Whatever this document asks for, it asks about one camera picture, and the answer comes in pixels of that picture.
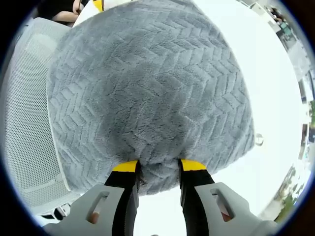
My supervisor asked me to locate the grey mesh office chair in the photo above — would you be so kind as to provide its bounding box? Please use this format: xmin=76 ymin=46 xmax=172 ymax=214
xmin=0 ymin=17 xmax=83 ymax=218

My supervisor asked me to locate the grey towel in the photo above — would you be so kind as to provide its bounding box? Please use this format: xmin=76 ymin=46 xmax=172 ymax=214
xmin=46 ymin=0 xmax=255 ymax=196

